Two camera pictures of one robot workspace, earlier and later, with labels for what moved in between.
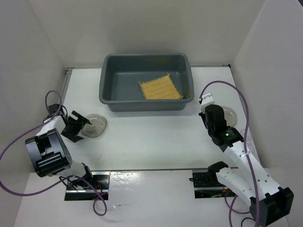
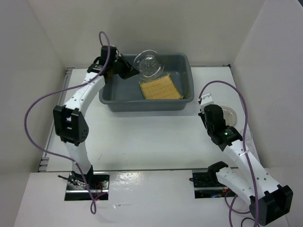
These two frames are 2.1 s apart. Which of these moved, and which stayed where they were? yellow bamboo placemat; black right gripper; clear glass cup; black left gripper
Moved: black left gripper
Stayed: yellow bamboo placemat; clear glass cup; black right gripper
